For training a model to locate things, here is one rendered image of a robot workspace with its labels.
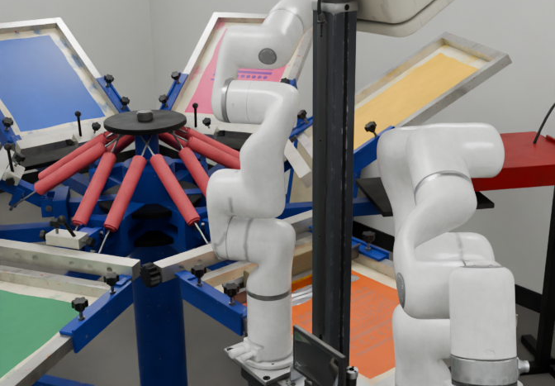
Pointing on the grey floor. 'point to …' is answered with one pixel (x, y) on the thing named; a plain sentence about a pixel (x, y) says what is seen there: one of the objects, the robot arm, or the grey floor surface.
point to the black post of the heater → (543, 363)
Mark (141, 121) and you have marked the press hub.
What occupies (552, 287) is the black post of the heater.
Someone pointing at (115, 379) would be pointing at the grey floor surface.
